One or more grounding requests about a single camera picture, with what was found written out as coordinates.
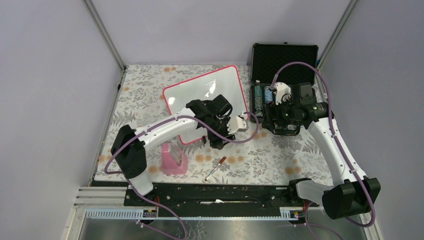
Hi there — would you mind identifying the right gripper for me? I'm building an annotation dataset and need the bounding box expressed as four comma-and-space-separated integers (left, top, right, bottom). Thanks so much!
261, 95, 300, 131

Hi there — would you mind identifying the floral tablecloth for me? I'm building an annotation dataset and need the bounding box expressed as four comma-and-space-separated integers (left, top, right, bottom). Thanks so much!
93, 64, 333, 186

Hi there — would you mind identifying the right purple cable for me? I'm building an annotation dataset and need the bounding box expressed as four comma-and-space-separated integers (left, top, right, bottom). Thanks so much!
270, 61, 377, 240

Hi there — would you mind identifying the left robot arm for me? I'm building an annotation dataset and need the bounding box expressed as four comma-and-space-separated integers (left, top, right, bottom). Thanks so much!
111, 94, 247, 206

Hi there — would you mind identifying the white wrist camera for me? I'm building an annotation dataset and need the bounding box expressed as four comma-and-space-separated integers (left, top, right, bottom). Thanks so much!
226, 113, 249, 134
273, 82, 292, 105

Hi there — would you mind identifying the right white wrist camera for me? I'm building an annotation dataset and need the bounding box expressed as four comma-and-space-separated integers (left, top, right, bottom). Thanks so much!
273, 82, 292, 105

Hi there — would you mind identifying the pink eraser holder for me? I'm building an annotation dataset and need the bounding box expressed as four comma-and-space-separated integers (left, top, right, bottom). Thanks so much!
161, 143, 188, 176

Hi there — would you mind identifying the red whiteboard marker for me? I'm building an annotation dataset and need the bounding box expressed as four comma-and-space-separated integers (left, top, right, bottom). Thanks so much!
204, 157, 227, 182

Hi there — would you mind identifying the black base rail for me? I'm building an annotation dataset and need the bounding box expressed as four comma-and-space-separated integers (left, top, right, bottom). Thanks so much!
123, 183, 308, 218

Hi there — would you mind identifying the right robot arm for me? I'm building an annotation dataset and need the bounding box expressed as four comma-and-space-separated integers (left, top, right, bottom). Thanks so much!
262, 82, 381, 220

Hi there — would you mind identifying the purple cable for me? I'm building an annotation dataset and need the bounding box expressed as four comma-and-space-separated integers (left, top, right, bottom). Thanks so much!
103, 111, 261, 240
270, 61, 377, 240

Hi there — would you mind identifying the black poker chip case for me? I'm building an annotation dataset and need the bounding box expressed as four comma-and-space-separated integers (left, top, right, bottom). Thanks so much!
249, 43, 328, 128

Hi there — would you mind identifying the white slotted cable duct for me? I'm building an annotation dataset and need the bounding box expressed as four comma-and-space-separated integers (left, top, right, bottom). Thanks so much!
86, 207, 299, 222

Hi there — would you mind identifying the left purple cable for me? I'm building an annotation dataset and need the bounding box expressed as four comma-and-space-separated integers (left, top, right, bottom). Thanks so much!
103, 111, 261, 240

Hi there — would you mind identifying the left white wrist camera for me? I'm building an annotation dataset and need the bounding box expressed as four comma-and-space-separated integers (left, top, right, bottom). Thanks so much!
226, 113, 249, 134

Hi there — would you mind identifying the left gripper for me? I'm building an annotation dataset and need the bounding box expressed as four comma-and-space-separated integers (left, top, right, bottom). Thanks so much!
207, 116, 236, 149

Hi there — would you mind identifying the pink framed whiteboard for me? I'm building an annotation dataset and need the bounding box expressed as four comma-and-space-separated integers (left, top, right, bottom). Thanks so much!
157, 65, 248, 145

